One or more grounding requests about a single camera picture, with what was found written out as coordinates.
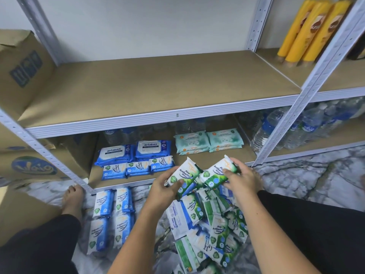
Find person's left hand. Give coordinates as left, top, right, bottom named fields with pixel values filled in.
left=145, top=166, right=186, bottom=217

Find person's right hand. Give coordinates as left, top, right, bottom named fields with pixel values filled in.
left=222, top=157, right=264, bottom=209

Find pile of wipes packets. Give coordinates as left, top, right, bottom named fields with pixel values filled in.
left=165, top=180, right=252, bottom=274

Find grey metal shelf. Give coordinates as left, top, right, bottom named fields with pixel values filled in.
left=0, top=0, right=365, bottom=194

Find person's right forearm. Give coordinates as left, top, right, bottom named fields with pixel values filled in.
left=240, top=199, right=309, bottom=274

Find person's left forearm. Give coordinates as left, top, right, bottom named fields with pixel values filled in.
left=107, top=208, right=175, bottom=274

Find person's left foot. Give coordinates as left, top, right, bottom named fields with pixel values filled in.
left=62, top=184, right=86, bottom=221

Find person's right leg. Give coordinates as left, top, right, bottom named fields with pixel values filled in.
left=257, top=190, right=365, bottom=274

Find water bottles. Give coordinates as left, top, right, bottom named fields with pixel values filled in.
left=240, top=97, right=365, bottom=152

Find cardboard box blue print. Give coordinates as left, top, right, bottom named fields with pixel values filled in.
left=0, top=29, right=58, bottom=120
left=0, top=125, right=98, bottom=183

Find plain cardboard box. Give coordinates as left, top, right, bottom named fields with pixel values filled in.
left=0, top=185, right=60, bottom=246

